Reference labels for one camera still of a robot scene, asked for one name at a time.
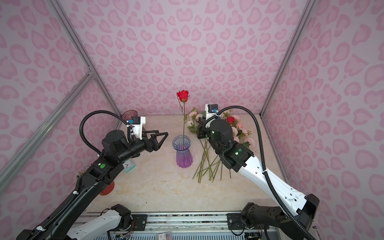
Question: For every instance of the dark red glass vase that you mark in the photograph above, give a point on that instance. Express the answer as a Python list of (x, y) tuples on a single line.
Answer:
[(128, 115)]

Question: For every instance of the red pen holder cup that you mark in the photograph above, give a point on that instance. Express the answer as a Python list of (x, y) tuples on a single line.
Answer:
[(108, 189)]

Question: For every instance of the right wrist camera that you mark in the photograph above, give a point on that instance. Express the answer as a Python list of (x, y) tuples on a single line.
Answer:
[(211, 110)]

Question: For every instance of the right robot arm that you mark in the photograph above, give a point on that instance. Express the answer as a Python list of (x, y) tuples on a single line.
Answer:
[(295, 211)]

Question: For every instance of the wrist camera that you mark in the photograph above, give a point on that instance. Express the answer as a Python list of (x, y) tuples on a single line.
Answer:
[(135, 128), (211, 110)]

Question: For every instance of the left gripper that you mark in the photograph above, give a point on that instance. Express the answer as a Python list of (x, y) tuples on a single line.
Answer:
[(155, 145)]

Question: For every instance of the purple gradient glass vase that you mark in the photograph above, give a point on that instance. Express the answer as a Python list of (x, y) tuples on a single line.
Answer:
[(182, 144)]

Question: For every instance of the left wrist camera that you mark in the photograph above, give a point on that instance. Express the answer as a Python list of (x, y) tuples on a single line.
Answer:
[(135, 128)]

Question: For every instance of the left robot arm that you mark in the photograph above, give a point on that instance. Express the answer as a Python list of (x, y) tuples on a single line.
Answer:
[(102, 172)]

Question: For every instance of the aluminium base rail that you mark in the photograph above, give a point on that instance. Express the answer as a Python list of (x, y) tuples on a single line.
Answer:
[(195, 223)]

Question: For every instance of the red rose stem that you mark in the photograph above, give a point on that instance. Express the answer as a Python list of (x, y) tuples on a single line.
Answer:
[(182, 97), (231, 120)]

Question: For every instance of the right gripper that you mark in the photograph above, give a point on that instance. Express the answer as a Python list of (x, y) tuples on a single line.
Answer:
[(202, 133)]

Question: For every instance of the pink peony stem pile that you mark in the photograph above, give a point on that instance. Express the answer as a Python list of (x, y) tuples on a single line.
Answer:
[(227, 146)]

